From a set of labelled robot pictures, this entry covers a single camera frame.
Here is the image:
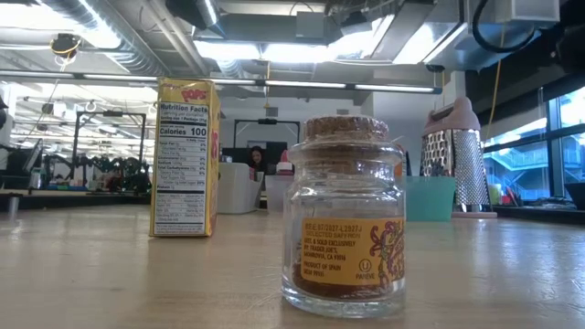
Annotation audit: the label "red cap food colouring bottle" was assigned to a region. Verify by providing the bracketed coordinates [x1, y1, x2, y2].
[276, 149, 295, 177]

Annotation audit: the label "cork lid saffron glass jar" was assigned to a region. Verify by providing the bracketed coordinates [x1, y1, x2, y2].
[282, 113, 407, 320]

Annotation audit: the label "yellow Corn Pops box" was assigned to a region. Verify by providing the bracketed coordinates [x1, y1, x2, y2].
[148, 76, 221, 238]

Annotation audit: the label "teal plastic tray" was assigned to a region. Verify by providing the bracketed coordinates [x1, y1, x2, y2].
[404, 175, 457, 223]

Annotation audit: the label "background black robot rig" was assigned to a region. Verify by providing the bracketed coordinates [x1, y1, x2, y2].
[43, 111, 152, 193]

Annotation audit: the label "black overhead light bar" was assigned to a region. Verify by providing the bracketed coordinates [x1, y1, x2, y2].
[0, 69, 443, 96]

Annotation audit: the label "black ceiling fixture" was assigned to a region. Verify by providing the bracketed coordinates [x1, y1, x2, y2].
[49, 32, 83, 60]

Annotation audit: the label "background black frame stand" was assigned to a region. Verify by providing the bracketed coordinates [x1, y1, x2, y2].
[233, 118, 302, 150]

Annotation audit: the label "grey plastic bin with handles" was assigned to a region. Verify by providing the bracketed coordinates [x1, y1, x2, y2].
[218, 162, 265, 215]

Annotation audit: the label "metal box grater pink handle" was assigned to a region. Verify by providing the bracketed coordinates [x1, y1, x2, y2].
[420, 95, 498, 219]

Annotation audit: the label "yellow hanging cable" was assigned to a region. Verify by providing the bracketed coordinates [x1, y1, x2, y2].
[486, 27, 506, 129]

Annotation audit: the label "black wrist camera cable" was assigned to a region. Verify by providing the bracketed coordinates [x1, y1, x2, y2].
[472, 0, 538, 54]

